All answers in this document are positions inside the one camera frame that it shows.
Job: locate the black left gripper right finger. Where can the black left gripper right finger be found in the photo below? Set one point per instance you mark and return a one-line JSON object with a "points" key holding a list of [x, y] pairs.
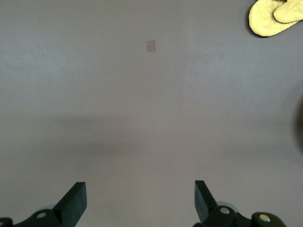
{"points": [[204, 205]]}

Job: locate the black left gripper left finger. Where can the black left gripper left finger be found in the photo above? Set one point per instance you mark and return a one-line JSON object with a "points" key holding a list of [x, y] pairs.
{"points": [[71, 205]]}

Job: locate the small brown tape patch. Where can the small brown tape patch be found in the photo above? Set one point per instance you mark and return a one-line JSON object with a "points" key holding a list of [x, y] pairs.
{"points": [[151, 46]]}

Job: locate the yellow quilted oven mitt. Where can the yellow quilted oven mitt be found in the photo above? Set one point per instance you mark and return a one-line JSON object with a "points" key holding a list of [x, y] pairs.
{"points": [[260, 22]]}

